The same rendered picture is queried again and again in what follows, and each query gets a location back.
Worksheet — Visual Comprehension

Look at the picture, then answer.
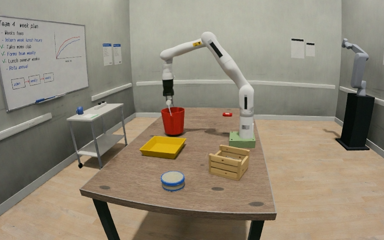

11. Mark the yellow square tray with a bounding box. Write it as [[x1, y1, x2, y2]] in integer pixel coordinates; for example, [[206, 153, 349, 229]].
[[139, 136, 186, 159]]

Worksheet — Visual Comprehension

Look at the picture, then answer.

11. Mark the wooden crate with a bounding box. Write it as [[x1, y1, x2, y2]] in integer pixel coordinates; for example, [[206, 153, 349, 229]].
[[209, 145, 250, 181]]

